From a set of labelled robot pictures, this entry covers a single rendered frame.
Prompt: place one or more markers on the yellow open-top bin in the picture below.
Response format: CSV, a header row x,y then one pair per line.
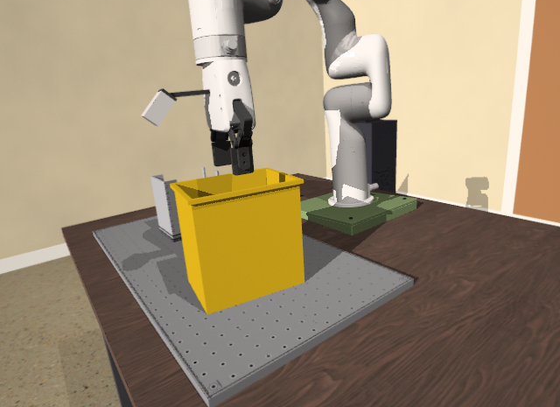
x,y
242,235

